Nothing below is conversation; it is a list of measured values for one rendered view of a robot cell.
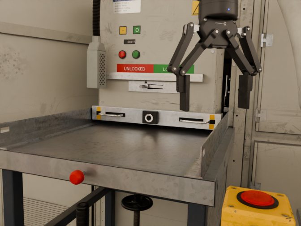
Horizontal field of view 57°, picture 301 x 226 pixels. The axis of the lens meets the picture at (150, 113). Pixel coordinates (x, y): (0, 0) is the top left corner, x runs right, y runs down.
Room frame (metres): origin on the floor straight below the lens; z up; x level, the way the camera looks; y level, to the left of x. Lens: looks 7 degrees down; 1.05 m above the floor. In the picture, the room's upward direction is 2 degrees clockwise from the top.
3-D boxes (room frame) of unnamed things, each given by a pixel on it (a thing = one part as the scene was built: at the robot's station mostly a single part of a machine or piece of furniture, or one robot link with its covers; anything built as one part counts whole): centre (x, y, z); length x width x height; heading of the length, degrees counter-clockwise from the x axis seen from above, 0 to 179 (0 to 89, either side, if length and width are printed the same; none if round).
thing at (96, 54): (1.10, 0.21, 1.09); 0.08 x 0.05 x 0.17; 160
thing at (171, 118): (1.11, -0.01, 0.90); 0.54 x 0.05 x 0.06; 70
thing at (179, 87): (0.53, -0.05, 1.05); 0.03 x 0.01 x 0.05; 108
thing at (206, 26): (0.56, -0.13, 1.16); 0.08 x 0.07 x 0.09; 108
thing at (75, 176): (0.62, 0.16, 0.82); 0.04 x 0.03 x 0.03; 160
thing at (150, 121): (1.07, 0.00, 0.90); 0.06 x 0.03 x 0.05; 70
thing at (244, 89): (0.58, -0.20, 1.03); 0.03 x 0.01 x 0.07; 18
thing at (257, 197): (0.33, -0.14, 0.90); 0.04 x 0.04 x 0.02
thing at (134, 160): (0.96, 0.04, 0.82); 0.68 x 0.62 x 0.06; 160
